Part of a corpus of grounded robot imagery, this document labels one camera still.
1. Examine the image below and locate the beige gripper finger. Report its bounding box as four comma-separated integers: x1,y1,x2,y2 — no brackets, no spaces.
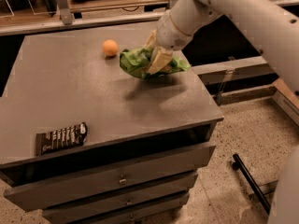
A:
144,30,157,49
147,47,173,75

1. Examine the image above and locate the green rice chip bag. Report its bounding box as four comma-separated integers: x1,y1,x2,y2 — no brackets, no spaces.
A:
120,48,191,79

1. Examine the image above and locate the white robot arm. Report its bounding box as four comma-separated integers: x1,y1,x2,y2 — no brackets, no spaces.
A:
146,0,299,95

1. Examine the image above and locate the black rxbar chocolate bar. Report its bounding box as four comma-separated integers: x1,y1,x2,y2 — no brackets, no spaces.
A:
36,122,88,156

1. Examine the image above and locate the orange ball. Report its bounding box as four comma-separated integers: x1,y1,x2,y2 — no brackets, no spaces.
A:
102,39,119,57

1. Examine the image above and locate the grey drawer cabinet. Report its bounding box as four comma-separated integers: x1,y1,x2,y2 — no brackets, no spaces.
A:
0,22,223,224

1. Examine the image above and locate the black metal bar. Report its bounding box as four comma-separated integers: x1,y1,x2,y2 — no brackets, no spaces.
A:
232,153,270,214

